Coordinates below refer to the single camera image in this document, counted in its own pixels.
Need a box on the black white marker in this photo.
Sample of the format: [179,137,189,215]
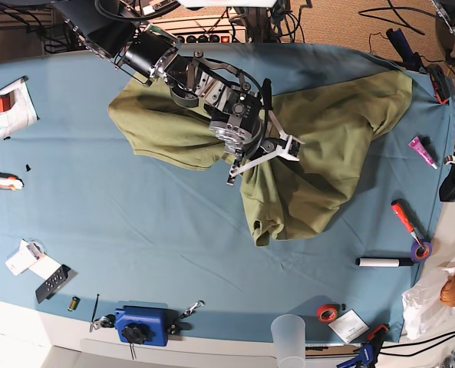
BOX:
[355,258,415,268]

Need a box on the blue table cloth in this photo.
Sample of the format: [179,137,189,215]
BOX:
[0,51,455,342]

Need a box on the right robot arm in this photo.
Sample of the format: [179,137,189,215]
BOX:
[52,1,302,185]

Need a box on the white card packet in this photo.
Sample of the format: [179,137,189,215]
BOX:
[5,239,61,279]

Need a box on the blue orange bar clamp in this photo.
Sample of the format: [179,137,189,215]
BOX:
[336,324,389,368]

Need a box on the white paper note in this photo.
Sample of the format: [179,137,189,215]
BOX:
[328,310,368,343]

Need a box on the translucent plastic cup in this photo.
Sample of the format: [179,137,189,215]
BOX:
[271,314,305,368]

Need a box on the small red box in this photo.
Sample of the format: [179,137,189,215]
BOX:
[0,95,12,113]

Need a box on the purple tape roll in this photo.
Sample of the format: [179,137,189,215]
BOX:
[410,241,433,262]

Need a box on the orange white utility knife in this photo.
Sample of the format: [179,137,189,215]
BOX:
[0,172,24,191]

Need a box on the black red corner clamp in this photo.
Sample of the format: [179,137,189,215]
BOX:
[427,64,450,104]

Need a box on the black zip tie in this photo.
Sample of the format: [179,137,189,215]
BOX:
[91,293,100,327]

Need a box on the olive green t-shirt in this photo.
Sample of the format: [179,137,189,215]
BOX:
[108,70,413,246]

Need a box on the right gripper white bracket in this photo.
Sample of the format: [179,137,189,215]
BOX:
[226,78,305,188]

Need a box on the blue clamp mount block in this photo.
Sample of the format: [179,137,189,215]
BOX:
[114,306,169,347]

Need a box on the silver carabiner clip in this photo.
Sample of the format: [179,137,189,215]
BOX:
[180,300,205,319]

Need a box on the red handled screwdriver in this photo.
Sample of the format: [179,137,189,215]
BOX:
[391,200,423,246]

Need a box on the red tape roll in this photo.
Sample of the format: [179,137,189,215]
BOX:
[317,304,338,324]

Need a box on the small green battery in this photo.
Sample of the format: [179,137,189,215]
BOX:
[68,296,80,311]

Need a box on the blue black clamp handle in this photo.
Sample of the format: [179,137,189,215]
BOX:
[386,28,427,74]

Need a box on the white power strip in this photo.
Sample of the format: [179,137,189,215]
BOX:
[153,15,247,44]

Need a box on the white plastic bag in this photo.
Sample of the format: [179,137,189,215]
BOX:
[402,257,455,340]

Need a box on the purple glue tube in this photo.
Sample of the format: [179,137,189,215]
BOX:
[408,136,438,169]

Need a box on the black remote control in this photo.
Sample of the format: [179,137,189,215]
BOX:
[35,264,71,304]

